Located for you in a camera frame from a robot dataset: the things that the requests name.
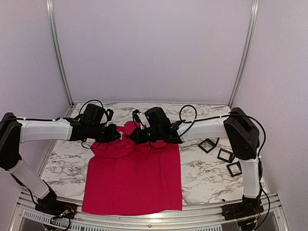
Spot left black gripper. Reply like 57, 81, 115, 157
88, 123, 121, 143

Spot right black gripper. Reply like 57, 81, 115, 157
129, 127, 162, 144

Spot red t-shirt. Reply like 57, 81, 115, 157
82, 121, 183, 216

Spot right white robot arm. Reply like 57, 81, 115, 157
129, 107, 265, 216

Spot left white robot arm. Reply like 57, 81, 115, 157
0, 102, 121, 214

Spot black open display box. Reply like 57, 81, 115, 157
217, 148, 235, 163
227, 161, 242, 177
198, 138, 219, 154

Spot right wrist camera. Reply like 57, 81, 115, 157
133, 107, 171, 129

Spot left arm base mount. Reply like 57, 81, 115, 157
35, 188, 77, 219

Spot right aluminium frame post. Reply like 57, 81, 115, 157
228, 0, 260, 108

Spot aluminium frame post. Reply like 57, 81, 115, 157
228, 0, 260, 108
46, 0, 74, 107

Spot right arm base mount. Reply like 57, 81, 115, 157
222, 195, 264, 220

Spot left aluminium frame post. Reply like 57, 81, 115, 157
46, 0, 74, 107

